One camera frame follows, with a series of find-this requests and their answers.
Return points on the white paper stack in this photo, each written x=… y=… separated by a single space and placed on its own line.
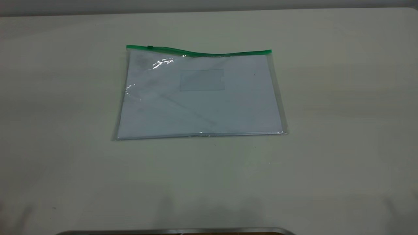
x=202 y=111

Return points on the clear zip bag green zipper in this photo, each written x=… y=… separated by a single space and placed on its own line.
x=277 y=98

